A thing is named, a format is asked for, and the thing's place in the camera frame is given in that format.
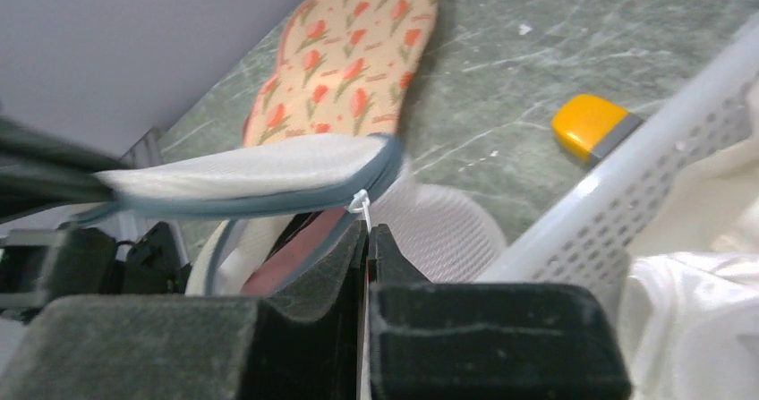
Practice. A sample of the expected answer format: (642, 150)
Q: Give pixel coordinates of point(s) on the tulip pattern mesh bag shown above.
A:
(343, 66)

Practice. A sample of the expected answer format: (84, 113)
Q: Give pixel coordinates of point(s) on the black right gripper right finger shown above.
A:
(484, 341)

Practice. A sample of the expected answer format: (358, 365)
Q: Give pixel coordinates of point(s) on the white plastic basket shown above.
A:
(582, 239)

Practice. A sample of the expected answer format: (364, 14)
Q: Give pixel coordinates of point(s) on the pink bra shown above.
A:
(304, 233)

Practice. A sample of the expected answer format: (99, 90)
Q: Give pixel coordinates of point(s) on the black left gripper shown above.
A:
(40, 172)

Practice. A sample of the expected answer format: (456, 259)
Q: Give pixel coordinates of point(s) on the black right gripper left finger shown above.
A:
(303, 342)

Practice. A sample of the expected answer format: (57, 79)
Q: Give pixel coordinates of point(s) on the white mesh laundry bag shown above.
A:
(255, 192)

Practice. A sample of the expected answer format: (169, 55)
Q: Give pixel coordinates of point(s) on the white cloth in basket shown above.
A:
(688, 315)

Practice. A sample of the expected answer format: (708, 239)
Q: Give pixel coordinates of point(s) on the yellow grey block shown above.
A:
(590, 128)

